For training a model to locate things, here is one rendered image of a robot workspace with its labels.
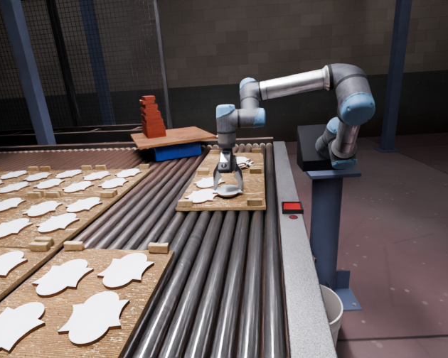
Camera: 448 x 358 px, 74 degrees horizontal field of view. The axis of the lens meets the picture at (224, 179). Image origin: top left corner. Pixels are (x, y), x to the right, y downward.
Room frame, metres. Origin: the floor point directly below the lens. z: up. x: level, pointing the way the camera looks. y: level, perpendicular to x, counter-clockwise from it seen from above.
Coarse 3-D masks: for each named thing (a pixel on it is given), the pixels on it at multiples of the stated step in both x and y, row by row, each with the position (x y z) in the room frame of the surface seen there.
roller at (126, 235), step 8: (192, 160) 1.84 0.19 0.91; (184, 168) 1.66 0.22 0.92; (176, 176) 1.51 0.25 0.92; (168, 184) 1.39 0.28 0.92; (160, 192) 1.28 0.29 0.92; (168, 192) 1.32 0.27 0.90; (152, 200) 1.19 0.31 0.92; (160, 200) 1.22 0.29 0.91; (144, 208) 1.11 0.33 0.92; (152, 208) 1.13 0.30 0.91; (144, 216) 1.05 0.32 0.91; (136, 224) 0.98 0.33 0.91; (128, 232) 0.92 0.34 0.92; (120, 240) 0.87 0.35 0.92; (128, 240) 0.90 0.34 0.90; (112, 248) 0.82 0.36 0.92; (120, 248) 0.84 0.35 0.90
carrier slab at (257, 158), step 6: (210, 156) 1.81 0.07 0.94; (216, 156) 1.81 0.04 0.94; (240, 156) 1.77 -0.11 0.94; (246, 156) 1.76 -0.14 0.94; (252, 156) 1.75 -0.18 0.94; (258, 156) 1.74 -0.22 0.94; (204, 162) 1.69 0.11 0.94; (210, 162) 1.68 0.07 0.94; (216, 162) 1.67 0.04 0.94; (258, 162) 1.62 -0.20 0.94; (210, 168) 1.55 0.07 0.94
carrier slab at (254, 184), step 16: (208, 176) 1.42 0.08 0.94; (224, 176) 1.40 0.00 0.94; (256, 176) 1.37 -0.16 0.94; (192, 192) 1.21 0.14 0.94; (256, 192) 1.16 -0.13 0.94; (176, 208) 1.06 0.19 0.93; (192, 208) 1.06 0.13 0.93; (208, 208) 1.05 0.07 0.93; (224, 208) 1.04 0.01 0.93; (240, 208) 1.03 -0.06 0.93; (256, 208) 1.02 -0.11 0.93
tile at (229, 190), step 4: (220, 188) 1.20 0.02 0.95; (224, 188) 1.20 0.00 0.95; (228, 188) 1.20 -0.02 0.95; (232, 188) 1.20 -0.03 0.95; (236, 188) 1.20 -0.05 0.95; (212, 192) 1.16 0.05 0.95; (216, 192) 1.15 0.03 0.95; (220, 192) 1.14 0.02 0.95; (224, 192) 1.14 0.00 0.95; (228, 192) 1.14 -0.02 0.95; (232, 192) 1.14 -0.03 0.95; (236, 192) 1.14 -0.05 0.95; (240, 192) 1.14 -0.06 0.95; (224, 196) 1.11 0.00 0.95; (228, 196) 1.11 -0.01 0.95; (232, 196) 1.12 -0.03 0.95
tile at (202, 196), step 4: (196, 192) 1.19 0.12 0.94; (200, 192) 1.18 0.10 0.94; (204, 192) 1.18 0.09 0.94; (208, 192) 1.18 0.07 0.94; (188, 196) 1.15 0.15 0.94; (192, 196) 1.15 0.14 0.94; (196, 196) 1.14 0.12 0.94; (200, 196) 1.14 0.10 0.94; (204, 196) 1.14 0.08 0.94; (208, 196) 1.14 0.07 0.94; (212, 196) 1.13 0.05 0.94; (216, 196) 1.15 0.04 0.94; (196, 200) 1.10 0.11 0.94; (200, 200) 1.10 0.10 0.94; (204, 200) 1.09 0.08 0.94; (208, 200) 1.10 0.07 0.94; (212, 200) 1.10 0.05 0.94
